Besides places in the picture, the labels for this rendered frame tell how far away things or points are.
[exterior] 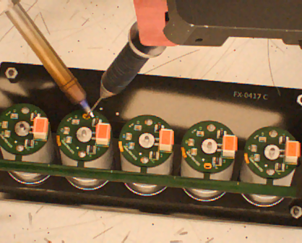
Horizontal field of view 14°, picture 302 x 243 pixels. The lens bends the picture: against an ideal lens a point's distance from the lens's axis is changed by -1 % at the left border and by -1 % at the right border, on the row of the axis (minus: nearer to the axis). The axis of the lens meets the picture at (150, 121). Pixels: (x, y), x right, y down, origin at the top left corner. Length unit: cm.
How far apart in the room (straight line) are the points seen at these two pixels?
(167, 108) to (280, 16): 24
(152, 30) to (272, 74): 19
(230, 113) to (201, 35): 25
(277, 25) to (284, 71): 26
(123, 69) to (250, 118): 13
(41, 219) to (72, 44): 9
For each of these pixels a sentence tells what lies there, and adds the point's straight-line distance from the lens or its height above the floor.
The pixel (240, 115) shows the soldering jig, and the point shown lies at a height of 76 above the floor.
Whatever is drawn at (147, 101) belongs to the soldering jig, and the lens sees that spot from 62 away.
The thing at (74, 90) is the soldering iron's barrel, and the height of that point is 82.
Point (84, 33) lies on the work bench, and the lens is 64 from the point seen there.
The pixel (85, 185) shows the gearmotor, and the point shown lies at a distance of 59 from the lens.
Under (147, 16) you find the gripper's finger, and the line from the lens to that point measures 43.
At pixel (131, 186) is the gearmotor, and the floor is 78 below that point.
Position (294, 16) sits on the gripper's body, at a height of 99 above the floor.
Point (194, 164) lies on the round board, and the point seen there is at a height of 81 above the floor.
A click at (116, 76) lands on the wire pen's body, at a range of 51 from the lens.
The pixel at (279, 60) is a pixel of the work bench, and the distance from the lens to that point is 64.
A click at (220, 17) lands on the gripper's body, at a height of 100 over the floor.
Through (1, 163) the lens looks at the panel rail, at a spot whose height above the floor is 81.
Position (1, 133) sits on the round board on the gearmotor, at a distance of 56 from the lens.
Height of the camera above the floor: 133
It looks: 69 degrees down
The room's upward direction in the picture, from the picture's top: straight up
